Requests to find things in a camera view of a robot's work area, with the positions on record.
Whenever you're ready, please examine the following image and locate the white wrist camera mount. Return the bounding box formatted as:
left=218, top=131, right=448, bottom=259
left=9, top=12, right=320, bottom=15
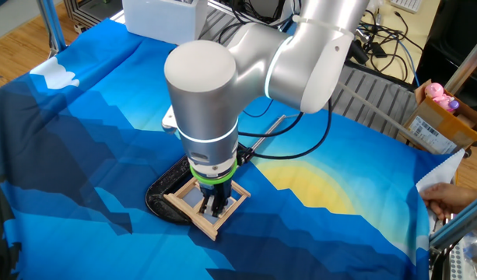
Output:
left=161, top=104, right=180, bottom=135

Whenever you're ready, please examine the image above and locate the blue cable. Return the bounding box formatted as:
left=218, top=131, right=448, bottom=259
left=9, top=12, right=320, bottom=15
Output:
left=395, top=38, right=421, bottom=87

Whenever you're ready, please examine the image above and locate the pink plastic toy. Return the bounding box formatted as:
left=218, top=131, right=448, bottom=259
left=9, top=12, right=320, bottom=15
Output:
left=423, top=82, right=456, bottom=113

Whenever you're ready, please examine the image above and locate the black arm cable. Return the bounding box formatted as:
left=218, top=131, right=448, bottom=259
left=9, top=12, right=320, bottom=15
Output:
left=244, top=99, right=335, bottom=161

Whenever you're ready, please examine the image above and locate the black cast C-clamp frame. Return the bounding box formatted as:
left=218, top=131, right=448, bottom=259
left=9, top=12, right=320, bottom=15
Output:
left=145, top=142, right=254, bottom=226

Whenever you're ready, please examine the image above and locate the blue mountain print tablecloth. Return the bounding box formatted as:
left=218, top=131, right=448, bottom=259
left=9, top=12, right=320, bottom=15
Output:
left=0, top=17, right=467, bottom=280

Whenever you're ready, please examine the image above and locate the cardboard box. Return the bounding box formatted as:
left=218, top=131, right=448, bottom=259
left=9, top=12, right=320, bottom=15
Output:
left=395, top=79, right=477, bottom=156

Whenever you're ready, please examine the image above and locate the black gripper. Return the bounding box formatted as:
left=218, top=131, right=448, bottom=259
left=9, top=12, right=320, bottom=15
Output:
left=198, top=181, right=232, bottom=218

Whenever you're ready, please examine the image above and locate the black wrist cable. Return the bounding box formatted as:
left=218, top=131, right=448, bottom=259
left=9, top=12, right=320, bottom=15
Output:
left=237, top=111, right=304, bottom=138

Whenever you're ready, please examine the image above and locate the silver clamp screw rod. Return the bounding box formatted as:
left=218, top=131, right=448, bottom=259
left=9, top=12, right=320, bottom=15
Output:
left=251, top=114, right=306, bottom=151

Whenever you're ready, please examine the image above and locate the clear plastic bag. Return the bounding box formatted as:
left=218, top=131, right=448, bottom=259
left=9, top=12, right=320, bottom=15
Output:
left=454, top=229, right=477, bottom=280

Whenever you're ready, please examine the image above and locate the perforated metal strip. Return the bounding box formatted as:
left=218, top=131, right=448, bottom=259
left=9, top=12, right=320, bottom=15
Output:
left=446, top=243, right=467, bottom=280

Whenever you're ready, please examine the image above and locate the bare person hand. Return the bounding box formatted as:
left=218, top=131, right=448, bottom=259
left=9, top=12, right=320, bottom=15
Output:
left=420, top=182, right=477, bottom=222

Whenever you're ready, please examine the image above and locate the white rectangular container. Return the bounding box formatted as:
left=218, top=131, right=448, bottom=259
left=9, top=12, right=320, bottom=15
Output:
left=121, top=0, right=209, bottom=44

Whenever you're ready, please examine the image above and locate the black computer case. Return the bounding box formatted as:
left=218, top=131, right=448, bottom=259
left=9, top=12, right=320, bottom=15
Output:
left=415, top=0, right=477, bottom=106

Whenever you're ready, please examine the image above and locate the white keyboard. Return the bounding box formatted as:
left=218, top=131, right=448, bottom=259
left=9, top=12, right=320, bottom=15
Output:
left=389, top=0, right=424, bottom=13

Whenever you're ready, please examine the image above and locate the aluminium frame post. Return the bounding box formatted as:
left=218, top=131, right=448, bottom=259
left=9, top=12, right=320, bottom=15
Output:
left=443, top=29, right=477, bottom=95
left=428, top=192, right=477, bottom=250
left=36, top=0, right=68, bottom=55

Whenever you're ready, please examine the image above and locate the black power adapter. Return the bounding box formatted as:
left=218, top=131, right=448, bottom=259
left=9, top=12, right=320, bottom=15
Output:
left=350, top=38, right=370, bottom=66

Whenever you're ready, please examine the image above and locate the small black plug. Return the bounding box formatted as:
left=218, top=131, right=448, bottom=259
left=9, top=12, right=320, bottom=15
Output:
left=371, top=41, right=388, bottom=59

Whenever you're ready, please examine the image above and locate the thin beige rod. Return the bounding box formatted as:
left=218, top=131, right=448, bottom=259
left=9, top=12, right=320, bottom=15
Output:
left=336, top=80, right=444, bottom=156

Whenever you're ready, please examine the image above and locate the wooden miniature window frame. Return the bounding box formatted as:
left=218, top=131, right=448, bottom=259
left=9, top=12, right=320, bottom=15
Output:
left=162, top=173, right=251, bottom=242

